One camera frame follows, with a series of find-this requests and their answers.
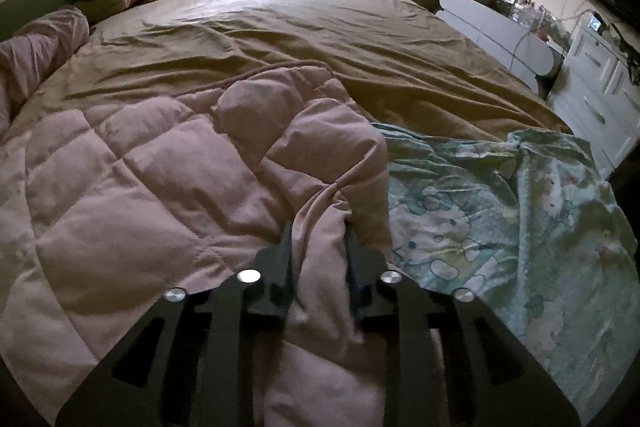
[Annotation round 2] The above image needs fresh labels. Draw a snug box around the tan bed sheet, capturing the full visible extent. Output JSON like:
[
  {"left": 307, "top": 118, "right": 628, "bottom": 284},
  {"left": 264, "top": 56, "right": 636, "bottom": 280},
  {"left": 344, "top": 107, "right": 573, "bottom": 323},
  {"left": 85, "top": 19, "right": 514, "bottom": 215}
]
[{"left": 10, "top": 0, "right": 573, "bottom": 142}]

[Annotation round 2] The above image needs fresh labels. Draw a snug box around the pink duvet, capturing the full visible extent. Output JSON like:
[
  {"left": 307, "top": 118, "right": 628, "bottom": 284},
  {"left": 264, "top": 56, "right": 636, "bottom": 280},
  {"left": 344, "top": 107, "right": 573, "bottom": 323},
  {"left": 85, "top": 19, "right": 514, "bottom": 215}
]
[{"left": 0, "top": 6, "right": 91, "bottom": 132}]

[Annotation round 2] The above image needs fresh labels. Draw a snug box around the white vanity desk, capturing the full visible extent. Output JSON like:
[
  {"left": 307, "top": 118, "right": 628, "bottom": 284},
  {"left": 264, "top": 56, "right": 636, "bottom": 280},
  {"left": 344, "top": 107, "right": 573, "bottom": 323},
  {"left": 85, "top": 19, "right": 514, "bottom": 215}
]
[{"left": 407, "top": 0, "right": 566, "bottom": 82}]

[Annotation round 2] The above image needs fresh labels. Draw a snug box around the green padded headboard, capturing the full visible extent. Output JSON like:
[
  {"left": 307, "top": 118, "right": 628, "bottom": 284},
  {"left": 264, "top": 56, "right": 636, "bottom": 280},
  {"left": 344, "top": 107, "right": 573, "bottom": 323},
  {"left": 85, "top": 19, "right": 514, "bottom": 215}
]
[{"left": 0, "top": 0, "right": 80, "bottom": 42}]

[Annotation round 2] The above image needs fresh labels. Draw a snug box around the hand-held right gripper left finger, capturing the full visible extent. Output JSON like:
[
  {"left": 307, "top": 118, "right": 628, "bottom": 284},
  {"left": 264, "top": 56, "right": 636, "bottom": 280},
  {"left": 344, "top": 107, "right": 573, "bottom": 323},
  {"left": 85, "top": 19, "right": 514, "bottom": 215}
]
[{"left": 55, "top": 219, "right": 301, "bottom": 427}]

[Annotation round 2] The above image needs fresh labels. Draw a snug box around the light blue printed sheet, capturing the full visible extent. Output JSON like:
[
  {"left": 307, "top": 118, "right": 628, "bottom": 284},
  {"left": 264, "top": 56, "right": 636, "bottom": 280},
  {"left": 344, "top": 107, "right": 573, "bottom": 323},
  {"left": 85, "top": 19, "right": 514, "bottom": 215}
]
[{"left": 370, "top": 122, "right": 640, "bottom": 423}]

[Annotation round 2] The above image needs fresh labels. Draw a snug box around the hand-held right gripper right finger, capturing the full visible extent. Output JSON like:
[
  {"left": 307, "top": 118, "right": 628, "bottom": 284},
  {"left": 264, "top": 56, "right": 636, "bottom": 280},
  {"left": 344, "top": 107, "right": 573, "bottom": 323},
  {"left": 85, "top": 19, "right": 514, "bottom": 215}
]
[{"left": 345, "top": 224, "right": 583, "bottom": 427}]

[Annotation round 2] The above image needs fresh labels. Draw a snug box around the pink quilted coat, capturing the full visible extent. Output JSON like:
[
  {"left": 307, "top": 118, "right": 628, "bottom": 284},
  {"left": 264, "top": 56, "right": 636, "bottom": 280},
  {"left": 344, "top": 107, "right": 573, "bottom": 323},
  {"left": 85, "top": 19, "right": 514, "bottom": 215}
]
[{"left": 0, "top": 62, "right": 443, "bottom": 427}]

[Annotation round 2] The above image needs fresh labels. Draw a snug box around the white drawer dresser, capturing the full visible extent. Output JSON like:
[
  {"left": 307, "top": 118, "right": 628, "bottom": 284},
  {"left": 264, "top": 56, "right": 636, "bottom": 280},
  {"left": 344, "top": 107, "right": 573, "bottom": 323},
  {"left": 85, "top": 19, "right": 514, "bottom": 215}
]
[{"left": 547, "top": 24, "right": 640, "bottom": 180}]

